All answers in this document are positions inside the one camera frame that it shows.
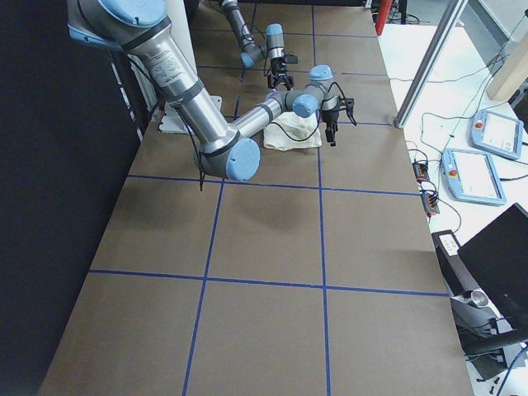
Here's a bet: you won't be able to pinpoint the near teach pendant tablet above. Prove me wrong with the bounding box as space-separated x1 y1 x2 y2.
441 148 507 206

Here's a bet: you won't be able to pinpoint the aluminium frame post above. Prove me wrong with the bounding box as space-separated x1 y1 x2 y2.
394 0 469 129

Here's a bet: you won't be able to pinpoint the black box with white label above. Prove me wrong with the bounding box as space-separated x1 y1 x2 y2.
431 230 460 265

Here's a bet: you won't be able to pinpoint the black pendant cables on desk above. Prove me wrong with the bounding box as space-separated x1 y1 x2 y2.
387 16 528 182

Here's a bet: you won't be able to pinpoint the far teach pendant tablet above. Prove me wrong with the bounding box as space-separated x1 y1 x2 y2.
470 109 524 160

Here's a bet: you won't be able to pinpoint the orange black connector block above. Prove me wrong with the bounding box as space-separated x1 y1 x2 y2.
412 160 431 182
421 190 440 217

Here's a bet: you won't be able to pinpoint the cream cat print t-shirt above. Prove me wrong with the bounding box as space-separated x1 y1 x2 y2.
263 112 322 151

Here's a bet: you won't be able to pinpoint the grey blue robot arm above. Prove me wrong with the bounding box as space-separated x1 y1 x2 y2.
218 0 299 91
67 1 354 181

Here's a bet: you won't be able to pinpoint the red cylinder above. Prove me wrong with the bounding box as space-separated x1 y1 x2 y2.
375 0 393 36

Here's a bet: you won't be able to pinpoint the orange black connector block far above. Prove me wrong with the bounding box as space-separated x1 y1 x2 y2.
412 160 431 182

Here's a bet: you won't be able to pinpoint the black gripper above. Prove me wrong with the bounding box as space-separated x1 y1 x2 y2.
322 97 355 147
267 53 299 91

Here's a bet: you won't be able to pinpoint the orange black connector block near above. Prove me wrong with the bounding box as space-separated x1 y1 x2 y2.
421 190 440 217

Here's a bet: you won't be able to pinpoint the wooden beam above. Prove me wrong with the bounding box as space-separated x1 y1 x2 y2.
487 35 528 101

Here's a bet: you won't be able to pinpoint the monitor stand with metal knob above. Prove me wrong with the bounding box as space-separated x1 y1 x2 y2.
436 247 527 380

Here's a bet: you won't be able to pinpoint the black monitor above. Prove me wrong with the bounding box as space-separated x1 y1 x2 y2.
459 203 527 328

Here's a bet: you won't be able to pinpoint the teach pendant tablet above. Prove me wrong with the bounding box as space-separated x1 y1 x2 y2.
470 109 524 160
441 148 507 206

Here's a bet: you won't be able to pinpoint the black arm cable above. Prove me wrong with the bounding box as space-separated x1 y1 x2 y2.
181 81 358 194

